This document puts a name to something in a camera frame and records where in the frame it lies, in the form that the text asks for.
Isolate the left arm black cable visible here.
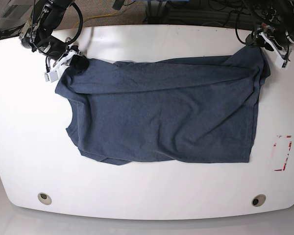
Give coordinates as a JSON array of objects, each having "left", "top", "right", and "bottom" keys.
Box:
[{"left": 235, "top": 0, "right": 285, "bottom": 47}]

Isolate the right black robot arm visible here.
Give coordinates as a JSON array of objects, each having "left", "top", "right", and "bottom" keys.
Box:
[{"left": 19, "top": 0, "right": 90, "bottom": 72}]

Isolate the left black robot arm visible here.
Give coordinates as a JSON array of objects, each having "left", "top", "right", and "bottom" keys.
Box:
[{"left": 243, "top": 0, "right": 294, "bottom": 68}]

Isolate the right table cable grommet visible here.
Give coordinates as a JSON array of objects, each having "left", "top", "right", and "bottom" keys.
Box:
[{"left": 251, "top": 194, "right": 266, "bottom": 207}]

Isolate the left table cable grommet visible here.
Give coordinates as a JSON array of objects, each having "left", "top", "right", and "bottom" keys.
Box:
[{"left": 38, "top": 193, "right": 52, "bottom": 205}]

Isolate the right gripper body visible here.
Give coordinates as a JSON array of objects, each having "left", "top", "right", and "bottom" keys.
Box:
[{"left": 46, "top": 46, "right": 85, "bottom": 72}]

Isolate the red tape rectangle marking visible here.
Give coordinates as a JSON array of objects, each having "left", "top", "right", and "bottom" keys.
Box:
[{"left": 271, "top": 135, "right": 293, "bottom": 172}]

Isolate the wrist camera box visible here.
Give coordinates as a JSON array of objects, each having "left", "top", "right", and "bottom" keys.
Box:
[
  {"left": 274, "top": 57, "right": 289, "bottom": 69},
  {"left": 44, "top": 71, "right": 59, "bottom": 83}
]

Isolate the yellow cable on floor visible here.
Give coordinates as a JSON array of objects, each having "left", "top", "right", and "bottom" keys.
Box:
[{"left": 74, "top": 9, "right": 118, "bottom": 28}]

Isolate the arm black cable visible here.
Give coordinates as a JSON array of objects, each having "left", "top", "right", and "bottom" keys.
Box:
[
  {"left": 235, "top": 0, "right": 285, "bottom": 47},
  {"left": 31, "top": 2, "right": 83, "bottom": 53}
]

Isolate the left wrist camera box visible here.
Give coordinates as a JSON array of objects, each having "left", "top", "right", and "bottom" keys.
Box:
[{"left": 274, "top": 57, "right": 289, "bottom": 69}]

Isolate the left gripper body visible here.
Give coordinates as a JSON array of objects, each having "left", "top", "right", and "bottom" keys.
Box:
[{"left": 257, "top": 26, "right": 293, "bottom": 61}]

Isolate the table cable grommet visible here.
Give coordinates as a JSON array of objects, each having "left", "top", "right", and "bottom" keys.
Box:
[
  {"left": 38, "top": 193, "right": 52, "bottom": 205},
  {"left": 251, "top": 194, "right": 266, "bottom": 207}
]

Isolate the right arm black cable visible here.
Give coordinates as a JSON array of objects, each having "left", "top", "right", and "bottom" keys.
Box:
[{"left": 31, "top": 2, "right": 83, "bottom": 53}]

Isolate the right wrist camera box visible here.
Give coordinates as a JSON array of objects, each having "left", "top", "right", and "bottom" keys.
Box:
[{"left": 44, "top": 71, "right": 59, "bottom": 83}]

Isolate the dark blue T-shirt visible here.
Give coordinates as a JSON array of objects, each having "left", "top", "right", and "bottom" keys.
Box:
[{"left": 55, "top": 46, "right": 270, "bottom": 165}]

